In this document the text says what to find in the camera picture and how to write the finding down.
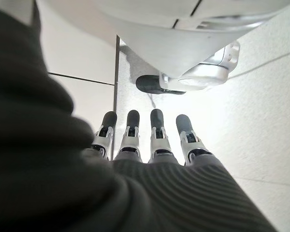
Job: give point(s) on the robot left hand dark glove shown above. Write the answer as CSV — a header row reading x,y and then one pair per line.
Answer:
x,y
62,183

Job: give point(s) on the dark cabinet edge strip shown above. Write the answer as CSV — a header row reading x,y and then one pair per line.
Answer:
x,y
116,96

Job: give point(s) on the white base cabinet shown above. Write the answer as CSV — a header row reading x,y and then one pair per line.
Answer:
x,y
82,55

